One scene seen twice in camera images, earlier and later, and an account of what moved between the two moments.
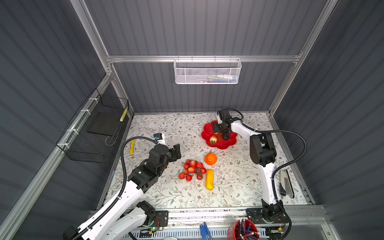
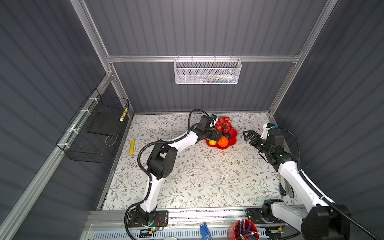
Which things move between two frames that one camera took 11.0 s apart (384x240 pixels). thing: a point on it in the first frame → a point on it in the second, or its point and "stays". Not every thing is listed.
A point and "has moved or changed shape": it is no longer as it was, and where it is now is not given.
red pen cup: x=243 y=229 stays
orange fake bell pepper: x=211 y=159 → x=223 y=141
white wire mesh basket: x=207 y=71 stays
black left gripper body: x=163 y=168 → x=210 y=134
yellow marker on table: x=131 y=151 stays
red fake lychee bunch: x=191 y=168 has moved or changed shape
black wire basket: x=90 y=136 stays
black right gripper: x=215 y=128 → x=257 y=136
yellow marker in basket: x=123 y=115 stays
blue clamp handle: x=205 y=232 stays
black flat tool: x=286 y=186 stays
